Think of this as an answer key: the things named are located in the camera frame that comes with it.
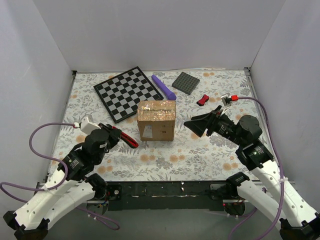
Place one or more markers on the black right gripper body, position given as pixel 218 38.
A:
pixel 211 124

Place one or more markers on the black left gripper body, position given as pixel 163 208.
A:
pixel 114 133

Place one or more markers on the red black utility knife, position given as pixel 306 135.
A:
pixel 126 138

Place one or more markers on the brown cardboard express box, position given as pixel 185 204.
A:
pixel 156 120

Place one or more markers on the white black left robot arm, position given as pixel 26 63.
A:
pixel 71 184

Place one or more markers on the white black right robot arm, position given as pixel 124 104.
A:
pixel 296 219

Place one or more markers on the red black knife cap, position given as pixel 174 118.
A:
pixel 203 100

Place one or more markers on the floral patterned table mat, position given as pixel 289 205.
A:
pixel 186 158

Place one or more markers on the dark grey studded baseplate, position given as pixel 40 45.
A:
pixel 185 83

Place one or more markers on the black white checkerboard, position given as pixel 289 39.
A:
pixel 122 93

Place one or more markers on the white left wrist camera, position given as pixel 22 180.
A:
pixel 86 125

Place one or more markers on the purple cylindrical handle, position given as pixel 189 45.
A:
pixel 171 96

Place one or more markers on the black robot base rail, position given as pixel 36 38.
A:
pixel 168 195

